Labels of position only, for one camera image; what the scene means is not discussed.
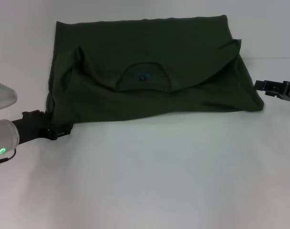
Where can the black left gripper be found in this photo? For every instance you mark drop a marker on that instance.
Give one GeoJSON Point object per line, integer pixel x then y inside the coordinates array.
{"type": "Point", "coordinates": [30, 131]}

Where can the dark green FREE t-shirt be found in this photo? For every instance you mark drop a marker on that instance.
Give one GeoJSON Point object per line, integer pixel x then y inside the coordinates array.
{"type": "Point", "coordinates": [147, 95]}

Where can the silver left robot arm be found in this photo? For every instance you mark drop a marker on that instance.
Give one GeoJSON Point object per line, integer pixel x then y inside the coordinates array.
{"type": "Point", "coordinates": [4, 136]}

